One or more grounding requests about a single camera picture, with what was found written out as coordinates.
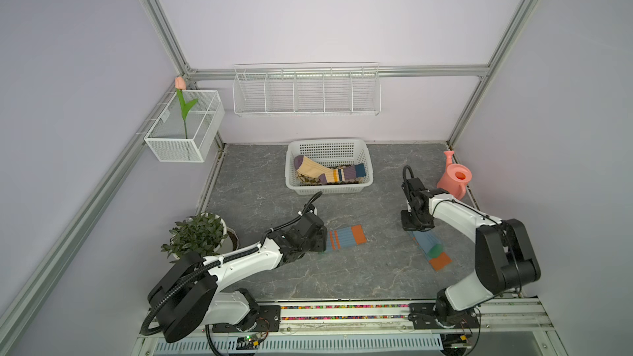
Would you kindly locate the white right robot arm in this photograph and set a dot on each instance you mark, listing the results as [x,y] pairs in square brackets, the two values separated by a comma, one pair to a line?
[504,256]

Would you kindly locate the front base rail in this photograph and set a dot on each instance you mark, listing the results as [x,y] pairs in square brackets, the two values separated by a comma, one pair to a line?
[400,315]

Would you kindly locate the pink artificial tulip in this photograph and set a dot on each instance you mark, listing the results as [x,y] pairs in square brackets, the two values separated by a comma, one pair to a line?
[186,106]

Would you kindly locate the white wire wall shelf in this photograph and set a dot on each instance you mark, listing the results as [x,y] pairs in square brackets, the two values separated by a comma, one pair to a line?
[307,89]

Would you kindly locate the pink watering can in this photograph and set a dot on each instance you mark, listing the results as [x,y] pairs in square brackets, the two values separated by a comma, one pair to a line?
[456,177]

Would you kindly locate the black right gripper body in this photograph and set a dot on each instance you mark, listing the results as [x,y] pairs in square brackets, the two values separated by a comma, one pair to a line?
[410,222]

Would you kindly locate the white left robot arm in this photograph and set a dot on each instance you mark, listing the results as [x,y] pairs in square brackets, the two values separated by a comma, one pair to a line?
[193,292]

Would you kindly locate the blue green orange sock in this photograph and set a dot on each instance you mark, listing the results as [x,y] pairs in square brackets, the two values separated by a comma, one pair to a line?
[346,237]

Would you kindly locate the beige purple striped sock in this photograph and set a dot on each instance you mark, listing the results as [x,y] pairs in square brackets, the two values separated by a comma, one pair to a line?
[308,168]

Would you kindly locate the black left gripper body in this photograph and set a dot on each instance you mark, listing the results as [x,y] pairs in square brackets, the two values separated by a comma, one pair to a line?
[317,244]

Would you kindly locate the white wire wall basket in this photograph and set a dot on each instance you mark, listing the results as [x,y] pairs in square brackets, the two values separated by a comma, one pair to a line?
[166,135]

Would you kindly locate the green potted plant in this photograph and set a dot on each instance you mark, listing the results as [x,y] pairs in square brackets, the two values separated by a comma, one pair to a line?
[205,233]

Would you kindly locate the white plastic perforated basket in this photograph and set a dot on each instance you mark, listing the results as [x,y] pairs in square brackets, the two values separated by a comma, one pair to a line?
[331,153]

